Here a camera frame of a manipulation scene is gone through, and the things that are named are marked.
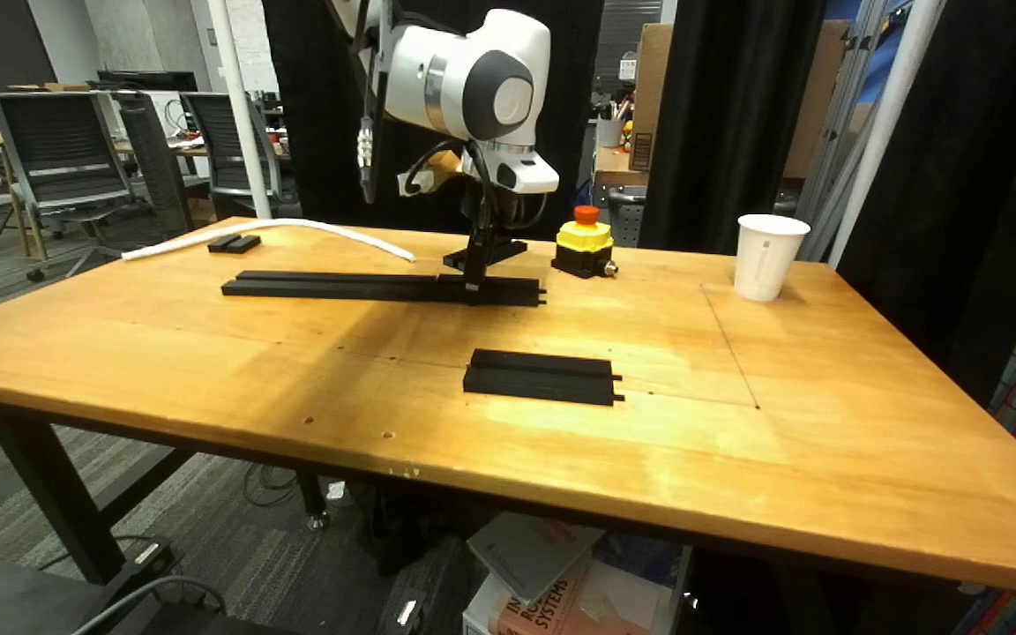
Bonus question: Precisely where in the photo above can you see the grey folder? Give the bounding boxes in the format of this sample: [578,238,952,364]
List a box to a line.
[461,508,608,606]

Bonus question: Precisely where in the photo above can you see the black table brace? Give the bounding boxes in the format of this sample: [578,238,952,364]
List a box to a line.
[96,444,201,531]

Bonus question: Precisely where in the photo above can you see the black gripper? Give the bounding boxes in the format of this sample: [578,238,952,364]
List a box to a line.
[457,188,521,287]

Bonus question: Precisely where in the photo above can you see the black table leg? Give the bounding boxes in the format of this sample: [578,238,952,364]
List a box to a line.
[0,398,130,591]

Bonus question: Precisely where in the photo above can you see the yellow red emergency stop button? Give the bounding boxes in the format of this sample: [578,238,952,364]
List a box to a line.
[550,201,622,283]

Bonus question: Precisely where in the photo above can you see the short black grooved block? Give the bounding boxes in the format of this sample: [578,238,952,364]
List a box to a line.
[204,231,264,259]

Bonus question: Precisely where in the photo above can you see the white flexible tube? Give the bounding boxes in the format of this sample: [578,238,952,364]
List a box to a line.
[117,214,420,268]

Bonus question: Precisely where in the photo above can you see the white paper cup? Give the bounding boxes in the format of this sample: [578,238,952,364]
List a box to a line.
[729,212,814,308]

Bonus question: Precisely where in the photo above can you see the brown cardboard box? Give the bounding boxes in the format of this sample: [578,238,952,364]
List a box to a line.
[627,18,676,170]

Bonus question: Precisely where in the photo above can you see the white pole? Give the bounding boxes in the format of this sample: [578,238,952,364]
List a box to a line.
[201,0,277,221]
[823,0,950,271]

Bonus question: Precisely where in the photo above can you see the white box with red print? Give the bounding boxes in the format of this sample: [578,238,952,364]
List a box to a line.
[457,545,694,635]

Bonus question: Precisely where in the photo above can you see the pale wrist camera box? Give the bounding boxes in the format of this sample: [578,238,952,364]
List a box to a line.
[395,148,472,201]

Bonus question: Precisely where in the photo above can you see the grey office desk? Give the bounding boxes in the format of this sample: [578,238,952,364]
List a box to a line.
[0,85,142,241]

